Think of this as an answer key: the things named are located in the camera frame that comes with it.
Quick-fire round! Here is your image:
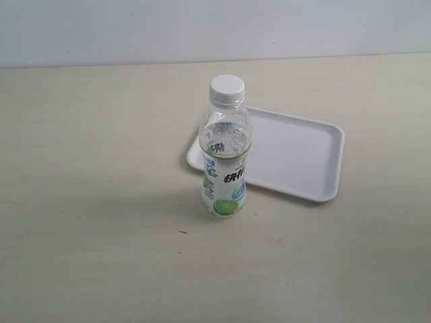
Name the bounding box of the clear plastic lime drink bottle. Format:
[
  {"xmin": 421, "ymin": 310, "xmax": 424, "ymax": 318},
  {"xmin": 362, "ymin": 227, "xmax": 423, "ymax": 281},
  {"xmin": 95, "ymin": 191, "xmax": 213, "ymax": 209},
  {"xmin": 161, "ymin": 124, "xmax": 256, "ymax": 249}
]
[{"xmin": 198, "ymin": 100, "xmax": 253, "ymax": 219}]

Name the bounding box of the white bottle cap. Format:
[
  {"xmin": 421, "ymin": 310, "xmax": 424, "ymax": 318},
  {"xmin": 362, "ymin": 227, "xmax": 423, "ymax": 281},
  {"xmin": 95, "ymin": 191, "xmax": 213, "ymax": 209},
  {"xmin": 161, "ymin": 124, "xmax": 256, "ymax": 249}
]
[{"xmin": 209, "ymin": 75, "xmax": 245, "ymax": 104}]

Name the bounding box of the white rectangular plastic tray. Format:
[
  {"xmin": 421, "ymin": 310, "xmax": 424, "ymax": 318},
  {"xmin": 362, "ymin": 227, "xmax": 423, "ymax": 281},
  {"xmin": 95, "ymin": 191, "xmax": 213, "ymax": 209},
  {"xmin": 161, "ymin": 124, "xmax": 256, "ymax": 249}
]
[{"xmin": 186, "ymin": 105, "xmax": 345, "ymax": 203}]

